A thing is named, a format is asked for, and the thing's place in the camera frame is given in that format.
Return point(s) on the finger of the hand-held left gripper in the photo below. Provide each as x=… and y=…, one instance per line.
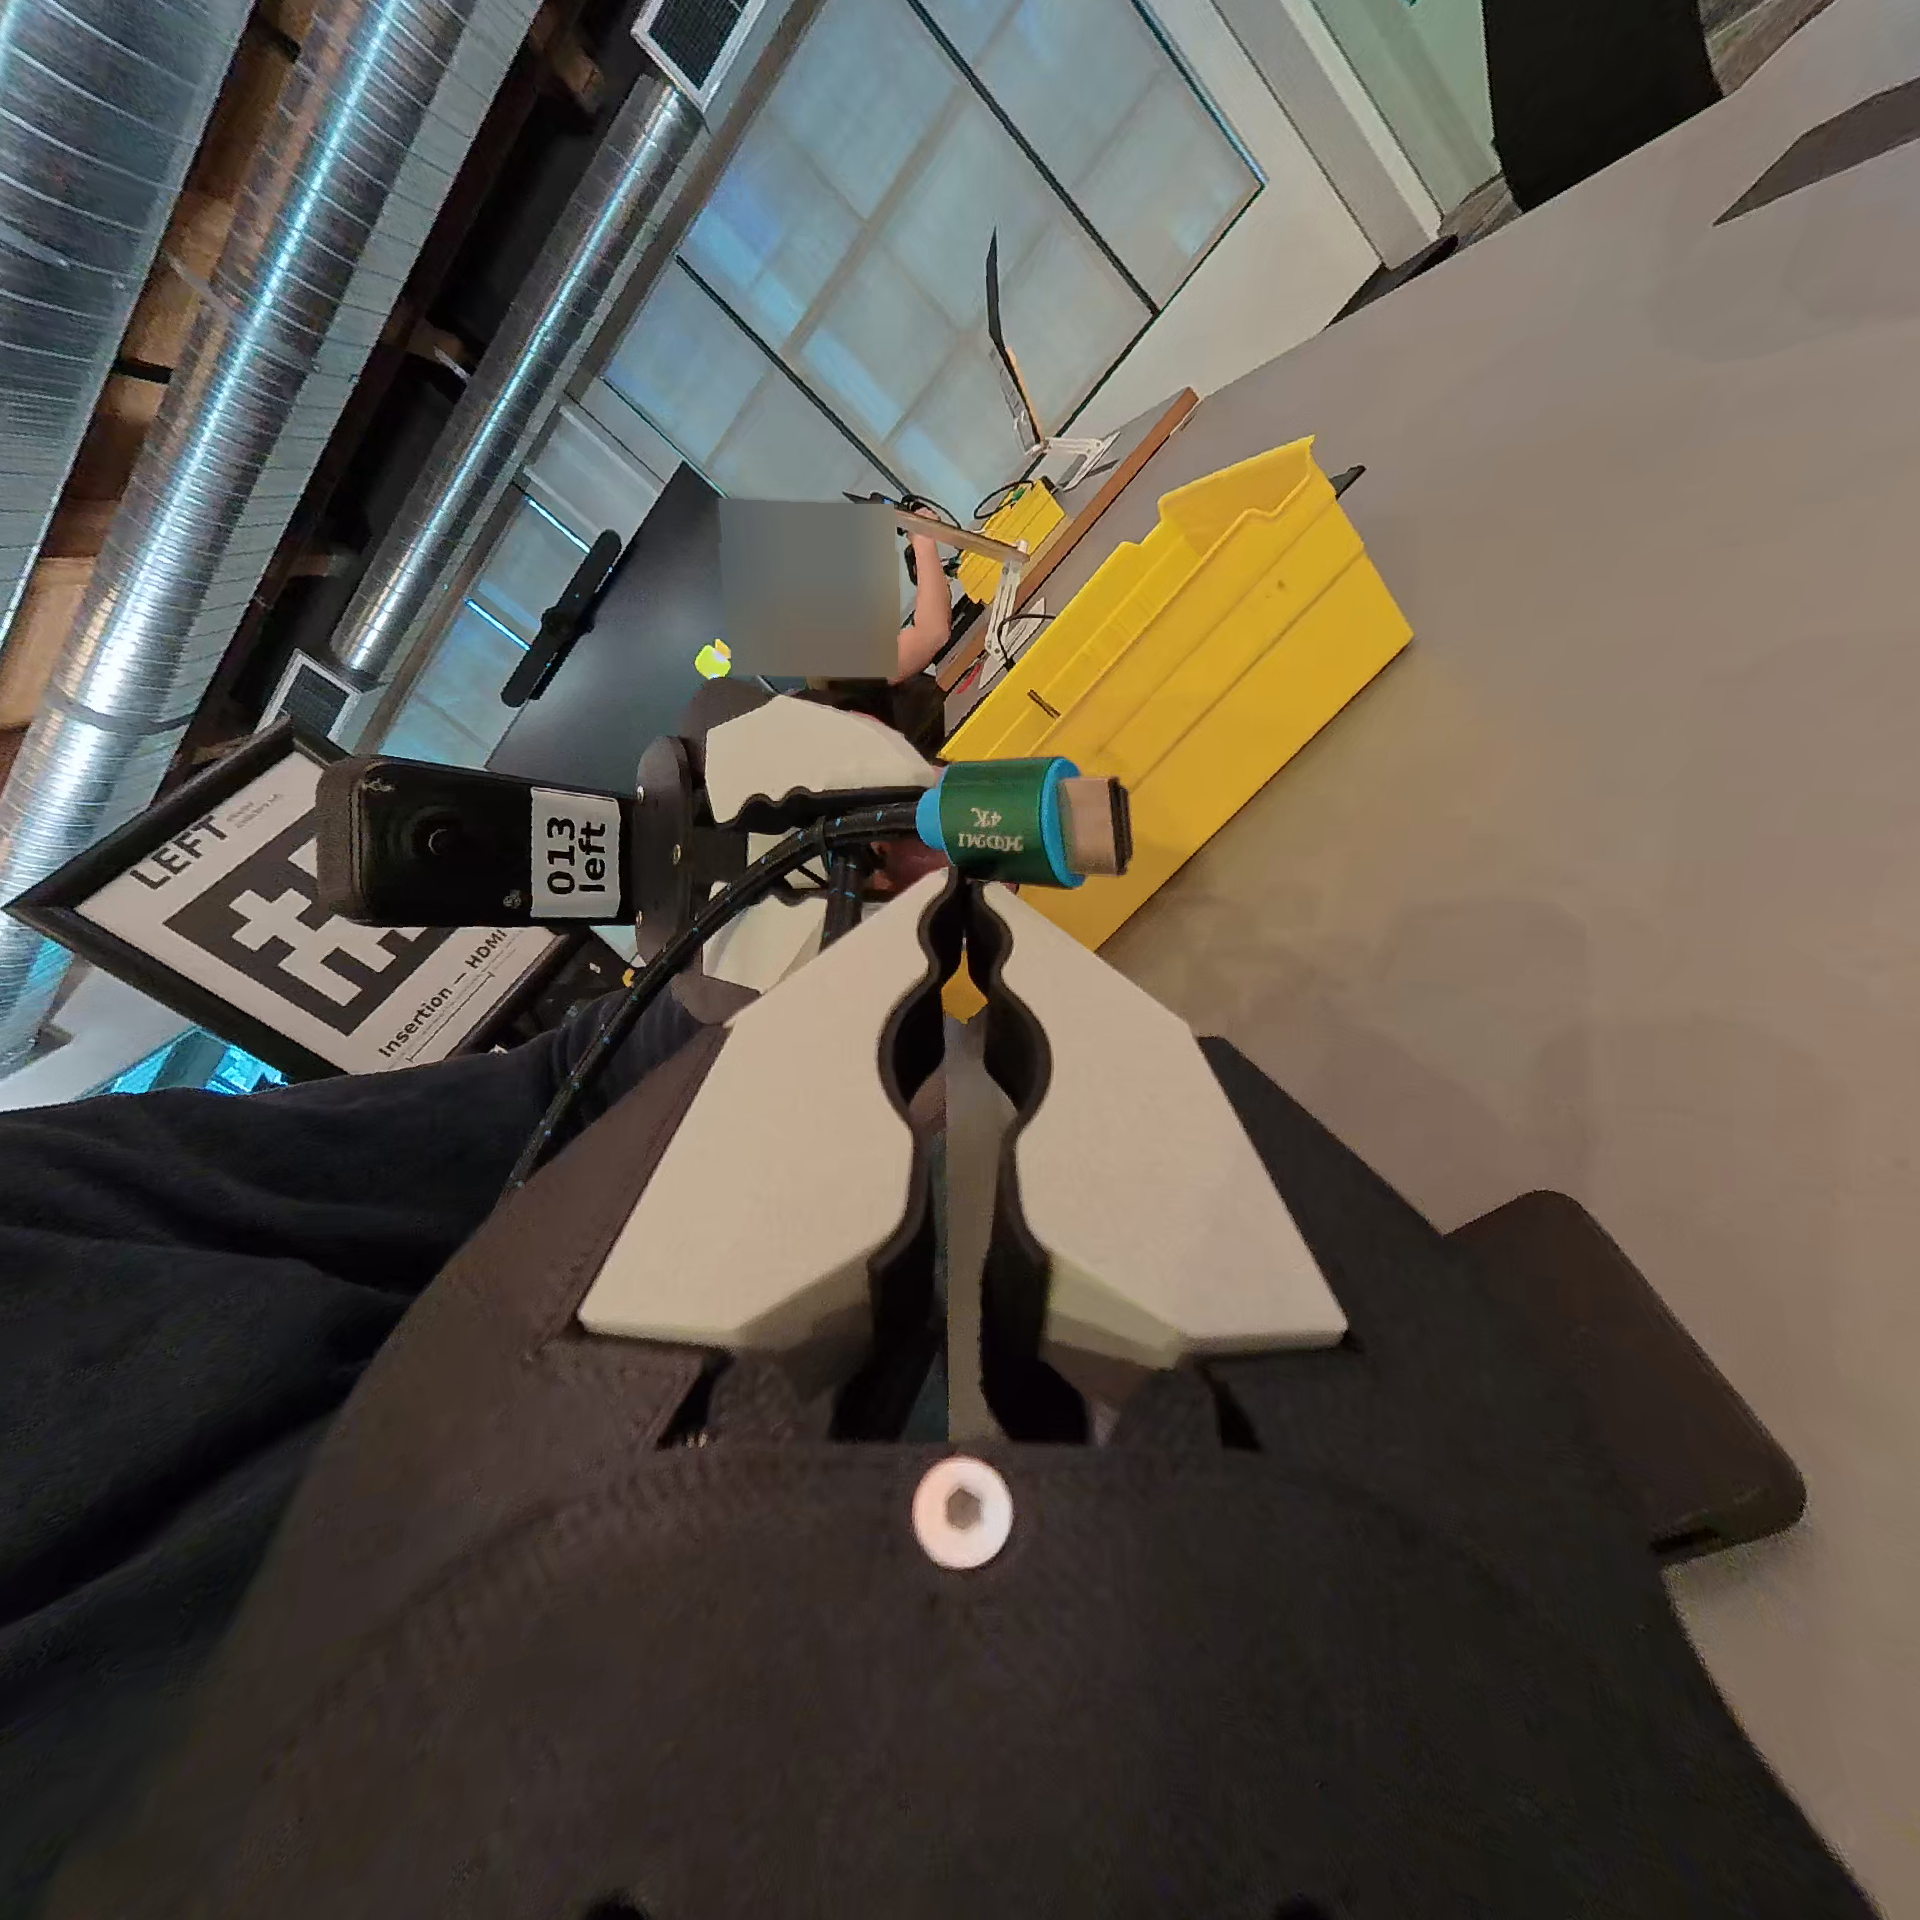
x=764, y=961
x=796, y=751

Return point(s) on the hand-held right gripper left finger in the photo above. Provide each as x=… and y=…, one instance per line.
x=749, y=1201

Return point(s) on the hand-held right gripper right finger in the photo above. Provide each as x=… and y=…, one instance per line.
x=1154, y=1201

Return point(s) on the yellow plastic bin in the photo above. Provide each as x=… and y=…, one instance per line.
x=1035, y=524
x=1200, y=674

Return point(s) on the black square hub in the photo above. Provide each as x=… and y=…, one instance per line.
x=1621, y=1348

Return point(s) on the person's left forearm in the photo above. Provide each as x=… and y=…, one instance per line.
x=225, y=1275

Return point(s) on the large black screen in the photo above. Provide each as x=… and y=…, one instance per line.
x=644, y=674

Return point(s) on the black webcam bar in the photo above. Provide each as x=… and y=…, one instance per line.
x=563, y=616

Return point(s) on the white laptop stand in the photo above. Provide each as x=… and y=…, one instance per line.
x=1073, y=450

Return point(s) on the wooden background desk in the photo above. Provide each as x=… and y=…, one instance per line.
x=1141, y=435

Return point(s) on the black chair backrest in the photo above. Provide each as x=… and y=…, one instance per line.
x=1589, y=105

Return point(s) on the silver ventilation duct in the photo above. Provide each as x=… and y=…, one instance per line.
x=509, y=406
x=89, y=225
x=255, y=450

